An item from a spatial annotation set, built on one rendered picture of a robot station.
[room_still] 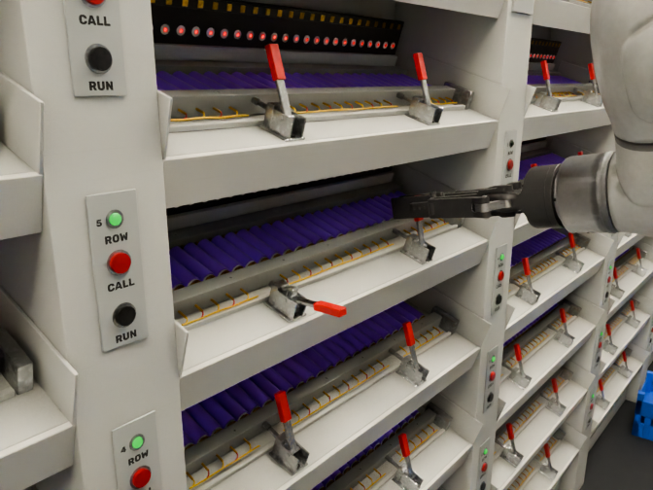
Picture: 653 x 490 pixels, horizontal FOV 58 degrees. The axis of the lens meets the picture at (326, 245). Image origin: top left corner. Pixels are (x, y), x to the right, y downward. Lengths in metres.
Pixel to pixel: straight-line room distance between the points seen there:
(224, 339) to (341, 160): 0.23
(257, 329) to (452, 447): 0.59
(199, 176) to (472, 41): 0.58
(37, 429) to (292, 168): 0.32
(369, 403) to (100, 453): 0.43
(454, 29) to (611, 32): 0.45
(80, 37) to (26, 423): 0.28
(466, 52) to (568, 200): 0.38
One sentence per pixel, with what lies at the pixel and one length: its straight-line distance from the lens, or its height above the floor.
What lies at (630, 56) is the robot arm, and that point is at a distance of 0.59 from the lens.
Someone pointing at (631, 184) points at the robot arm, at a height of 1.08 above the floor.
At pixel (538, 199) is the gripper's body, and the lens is 0.71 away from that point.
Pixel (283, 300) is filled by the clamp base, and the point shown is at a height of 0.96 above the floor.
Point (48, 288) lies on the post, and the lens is 0.48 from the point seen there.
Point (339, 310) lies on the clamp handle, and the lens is 0.59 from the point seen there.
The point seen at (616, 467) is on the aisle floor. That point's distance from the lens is 2.20.
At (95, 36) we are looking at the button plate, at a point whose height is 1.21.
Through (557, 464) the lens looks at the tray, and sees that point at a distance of 1.82.
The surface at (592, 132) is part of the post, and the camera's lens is 1.65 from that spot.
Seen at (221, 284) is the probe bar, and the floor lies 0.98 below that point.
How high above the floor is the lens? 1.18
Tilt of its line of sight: 16 degrees down
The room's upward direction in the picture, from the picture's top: straight up
